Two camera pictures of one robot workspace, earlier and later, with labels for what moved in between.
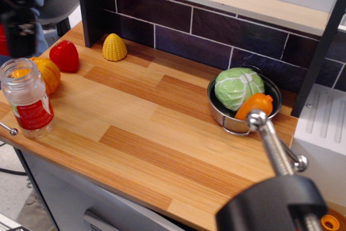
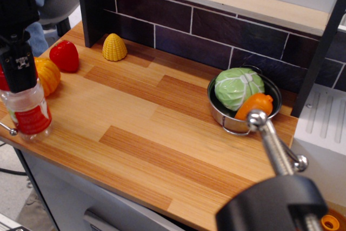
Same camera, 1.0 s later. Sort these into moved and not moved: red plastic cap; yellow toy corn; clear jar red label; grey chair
Moved: red plastic cap
Not moved: yellow toy corn; grey chair; clear jar red label
